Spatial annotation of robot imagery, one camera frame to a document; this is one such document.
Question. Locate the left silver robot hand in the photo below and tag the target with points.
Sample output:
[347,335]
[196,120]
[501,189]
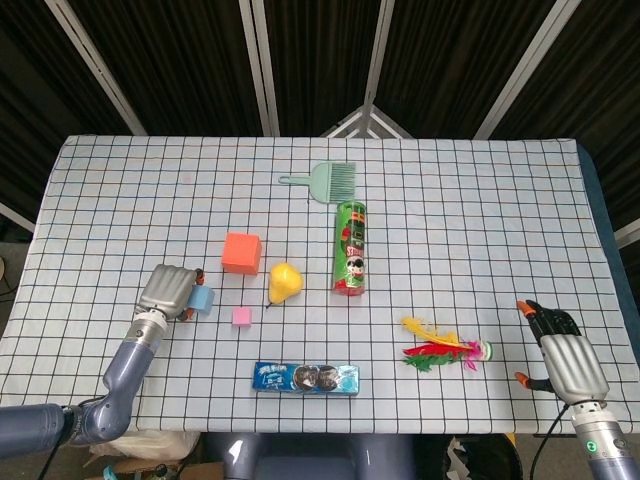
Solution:
[165,292]

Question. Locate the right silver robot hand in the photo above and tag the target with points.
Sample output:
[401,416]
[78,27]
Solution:
[575,365]

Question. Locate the blue foam cube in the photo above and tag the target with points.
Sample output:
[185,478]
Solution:
[202,300]

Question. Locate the small pink cube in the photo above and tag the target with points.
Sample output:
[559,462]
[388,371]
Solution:
[242,316]

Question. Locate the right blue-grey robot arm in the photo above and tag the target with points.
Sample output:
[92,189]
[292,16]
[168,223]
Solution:
[602,445]

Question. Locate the orange foam cube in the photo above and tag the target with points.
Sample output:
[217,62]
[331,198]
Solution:
[240,252]

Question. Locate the yellow toy pear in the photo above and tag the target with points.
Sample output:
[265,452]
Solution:
[284,282]

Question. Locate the black waste bin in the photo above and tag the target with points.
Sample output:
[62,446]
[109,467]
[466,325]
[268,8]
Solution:
[490,460]

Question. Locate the colourful feather shuttlecock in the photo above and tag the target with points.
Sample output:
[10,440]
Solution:
[440,350]

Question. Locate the white plastic bag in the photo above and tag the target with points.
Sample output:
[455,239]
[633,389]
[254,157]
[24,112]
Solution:
[155,445]

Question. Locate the blue cookie box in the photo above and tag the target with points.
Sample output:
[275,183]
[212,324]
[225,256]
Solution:
[305,379]

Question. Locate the brown cardboard box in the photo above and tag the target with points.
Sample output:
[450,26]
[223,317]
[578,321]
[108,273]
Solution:
[200,471]

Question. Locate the green chips can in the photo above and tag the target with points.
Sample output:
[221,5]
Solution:
[351,250]

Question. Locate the green plastic comb scoop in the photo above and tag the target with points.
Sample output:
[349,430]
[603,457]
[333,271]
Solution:
[327,182]

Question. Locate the checked white tablecloth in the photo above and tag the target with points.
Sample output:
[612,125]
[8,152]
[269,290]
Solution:
[450,200]

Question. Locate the blue-grey robot torso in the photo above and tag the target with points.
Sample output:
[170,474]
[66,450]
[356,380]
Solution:
[300,457]

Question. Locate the white partition frame post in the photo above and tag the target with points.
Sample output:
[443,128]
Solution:
[521,65]
[17,217]
[259,60]
[627,235]
[379,50]
[95,65]

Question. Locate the grey triangular metal frame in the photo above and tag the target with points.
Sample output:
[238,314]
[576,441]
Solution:
[367,125]

